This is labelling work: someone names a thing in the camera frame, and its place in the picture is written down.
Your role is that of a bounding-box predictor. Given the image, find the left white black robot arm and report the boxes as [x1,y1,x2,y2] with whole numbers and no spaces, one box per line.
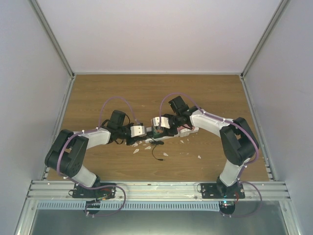
[45,110,134,198]

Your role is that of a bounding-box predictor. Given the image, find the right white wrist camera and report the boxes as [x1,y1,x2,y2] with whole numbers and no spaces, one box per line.
[152,117,171,129]

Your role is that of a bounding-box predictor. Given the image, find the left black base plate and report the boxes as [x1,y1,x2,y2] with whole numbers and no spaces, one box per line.
[68,182,116,200]

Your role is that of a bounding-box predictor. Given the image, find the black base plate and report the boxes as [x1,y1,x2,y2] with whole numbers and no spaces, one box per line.
[197,183,246,200]
[68,182,116,200]

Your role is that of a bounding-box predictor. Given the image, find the large pink adapter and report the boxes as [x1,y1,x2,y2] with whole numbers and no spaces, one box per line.
[177,126,195,132]

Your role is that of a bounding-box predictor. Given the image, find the grey slotted cable duct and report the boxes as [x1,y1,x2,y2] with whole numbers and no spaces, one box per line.
[37,200,220,212]

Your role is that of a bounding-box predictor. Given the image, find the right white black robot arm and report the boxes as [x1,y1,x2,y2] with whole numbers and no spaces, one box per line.
[168,93,259,198]

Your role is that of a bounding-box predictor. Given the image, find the aluminium front rail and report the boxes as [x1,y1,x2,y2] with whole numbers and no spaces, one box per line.
[26,181,291,201]

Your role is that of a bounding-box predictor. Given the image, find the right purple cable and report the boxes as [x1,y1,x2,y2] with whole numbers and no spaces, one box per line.
[159,92,263,218]

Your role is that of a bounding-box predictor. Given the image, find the white power strip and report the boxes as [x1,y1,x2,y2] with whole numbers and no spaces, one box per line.
[144,126,199,143]

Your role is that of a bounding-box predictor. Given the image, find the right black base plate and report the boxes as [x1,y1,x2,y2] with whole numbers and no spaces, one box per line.
[197,183,246,200]

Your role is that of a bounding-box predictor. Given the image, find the black plug with cable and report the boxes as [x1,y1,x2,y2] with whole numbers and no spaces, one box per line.
[147,134,164,162]

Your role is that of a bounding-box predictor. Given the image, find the dark green square adapter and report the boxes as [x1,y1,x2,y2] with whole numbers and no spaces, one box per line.
[152,126,166,139]

